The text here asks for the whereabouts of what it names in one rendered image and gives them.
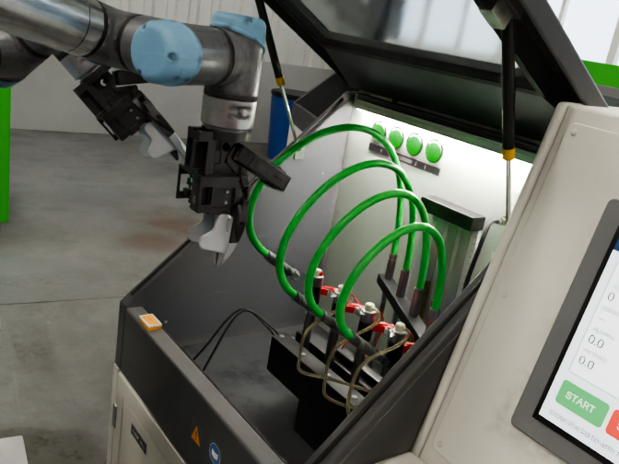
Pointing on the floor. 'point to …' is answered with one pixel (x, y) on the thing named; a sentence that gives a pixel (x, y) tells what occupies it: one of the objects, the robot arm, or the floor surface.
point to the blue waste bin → (279, 131)
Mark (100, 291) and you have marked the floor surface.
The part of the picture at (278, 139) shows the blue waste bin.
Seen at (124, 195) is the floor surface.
